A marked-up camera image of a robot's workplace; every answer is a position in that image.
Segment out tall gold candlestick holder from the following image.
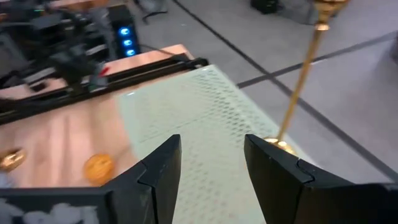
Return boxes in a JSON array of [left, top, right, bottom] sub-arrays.
[[263, 0, 351, 156]]

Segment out computer tower with blue lights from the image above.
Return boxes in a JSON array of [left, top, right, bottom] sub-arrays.
[[107, 4, 141, 59]]

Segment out orange candle tin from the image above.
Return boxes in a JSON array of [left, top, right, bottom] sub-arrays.
[[83, 153, 115, 187]]

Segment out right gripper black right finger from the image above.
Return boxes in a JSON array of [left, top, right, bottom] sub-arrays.
[[244, 134, 398, 224]]

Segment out short gold candlestick holder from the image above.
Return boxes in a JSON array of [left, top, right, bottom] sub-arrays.
[[0, 148, 26, 172]]

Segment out black equipment case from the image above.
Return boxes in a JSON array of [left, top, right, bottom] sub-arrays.
[[250, 0, 284, 15]]

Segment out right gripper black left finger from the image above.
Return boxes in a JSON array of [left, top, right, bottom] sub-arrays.
[[104, 134, 182, 224]]

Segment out light green mesh shelf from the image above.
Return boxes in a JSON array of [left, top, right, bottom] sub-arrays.
[[116, 64, 315, 224]]

